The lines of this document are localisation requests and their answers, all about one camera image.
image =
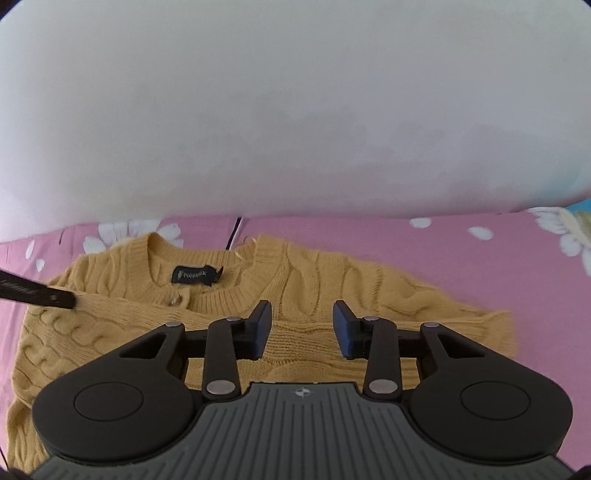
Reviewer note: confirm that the light blue patterned pillow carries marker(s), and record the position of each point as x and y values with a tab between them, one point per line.
582	210

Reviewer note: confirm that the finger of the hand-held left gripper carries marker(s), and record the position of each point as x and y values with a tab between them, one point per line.
60	296

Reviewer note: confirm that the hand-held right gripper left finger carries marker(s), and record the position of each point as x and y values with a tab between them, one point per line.
262	330

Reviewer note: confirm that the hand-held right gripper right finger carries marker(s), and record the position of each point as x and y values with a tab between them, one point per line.
344	330

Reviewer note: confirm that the pink floral bedsheet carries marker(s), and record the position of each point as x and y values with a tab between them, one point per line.
415	244

